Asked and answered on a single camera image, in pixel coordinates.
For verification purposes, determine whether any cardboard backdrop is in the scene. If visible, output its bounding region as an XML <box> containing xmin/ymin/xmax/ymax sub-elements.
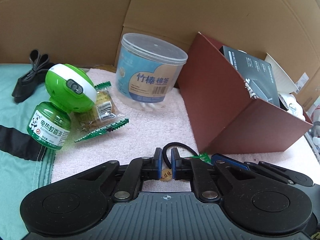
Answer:
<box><xmin>0</xmin><ymin>0</ymin><xmax>320</xmax><ymax>120</ymax></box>

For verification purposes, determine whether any white plastic bowl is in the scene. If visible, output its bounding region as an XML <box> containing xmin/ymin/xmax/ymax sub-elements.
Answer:
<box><xmin>278</xmin><ymin>93</ymin><xmax>304</xmax><ymax>117</ymax></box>

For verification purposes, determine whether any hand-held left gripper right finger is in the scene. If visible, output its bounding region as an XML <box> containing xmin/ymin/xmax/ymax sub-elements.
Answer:
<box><xmin>171</xmin><ymin>147</ymin><xmax>265</xmax><ymax>203</ymax></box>

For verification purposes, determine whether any small green packet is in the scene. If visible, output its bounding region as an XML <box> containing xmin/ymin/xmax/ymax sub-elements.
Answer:
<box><xmin>185</xmin><ymin>152</ymin><xmax>213</xmax><ymax>164</ymax></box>

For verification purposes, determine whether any pink towel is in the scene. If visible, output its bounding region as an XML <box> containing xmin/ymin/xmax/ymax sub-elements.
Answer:
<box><xmin>51</xmin><ymin>67</ymin><xmax>318</xmax><ymax>195</ymax></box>

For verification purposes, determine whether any white card sheet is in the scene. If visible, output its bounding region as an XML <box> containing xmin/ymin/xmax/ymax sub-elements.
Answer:
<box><xmin>266</xmin><ymin>52</ymin><xmax>299</xmax><ymax>94</ymax></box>

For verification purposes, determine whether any black product box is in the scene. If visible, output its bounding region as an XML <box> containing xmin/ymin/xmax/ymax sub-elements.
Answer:
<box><xmin>219</xmin><ymin>45</ymin><xmax>280</xmax><ymax>107</ymax></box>

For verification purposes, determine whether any green edged snack packet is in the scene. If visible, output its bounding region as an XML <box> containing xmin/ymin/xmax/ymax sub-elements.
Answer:
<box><xmin>74</xmin><ymin>81</ymin><xmax>130</xmax><ymax>143</ymax></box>

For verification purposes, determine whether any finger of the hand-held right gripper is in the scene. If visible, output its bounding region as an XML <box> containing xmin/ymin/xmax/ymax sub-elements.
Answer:
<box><xmin>211</xmin><ymin>154</ymin><xmax>314</xmax><ymax>187</ymax></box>

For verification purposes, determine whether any brown cardboard box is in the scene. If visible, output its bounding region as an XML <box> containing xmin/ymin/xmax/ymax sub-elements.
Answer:
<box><xmin>176</xmin><ymin>32</ymin><xmax>314</xmax><ymax>154</ymax></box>

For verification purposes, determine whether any green mosquito repellent device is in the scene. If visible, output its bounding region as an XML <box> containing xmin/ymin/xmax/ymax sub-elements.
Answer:
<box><xmin>26</xmin><ymin>64</ymin><xmax>97</xmax><ymax>152</ymax></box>

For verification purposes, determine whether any clear plastic cotton swab tub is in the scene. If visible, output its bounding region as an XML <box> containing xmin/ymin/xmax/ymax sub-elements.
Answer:
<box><xmin>115</xmin><ymin>33</ymin><xmax>188</xmax><ymax>110</ymax></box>

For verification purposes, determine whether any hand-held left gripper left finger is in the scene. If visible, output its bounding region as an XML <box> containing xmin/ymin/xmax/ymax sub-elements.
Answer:
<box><xmin>54</xmin><ymin>147</ymin><xmax>163</xmax><ymax>203</ymax></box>

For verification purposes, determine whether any black hair tie wooden tag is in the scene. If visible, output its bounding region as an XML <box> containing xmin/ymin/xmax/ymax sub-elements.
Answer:
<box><xmin>159</xmin><ymin>142</ymin><xmax>200</xmax><ymax>181</ymax></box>

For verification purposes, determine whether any white paper label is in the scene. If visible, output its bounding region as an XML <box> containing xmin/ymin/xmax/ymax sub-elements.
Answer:
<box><xmin>296</xmin><ymin>72</ymin><xmax>310</xmax><ymax>92</ymax></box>

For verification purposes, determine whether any black folded strap bundle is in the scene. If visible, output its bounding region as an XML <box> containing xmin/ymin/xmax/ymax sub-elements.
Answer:
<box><xmin>12</xmin><ymin>50</ymin><xmax>50</xmax><ymax>103</ymax></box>

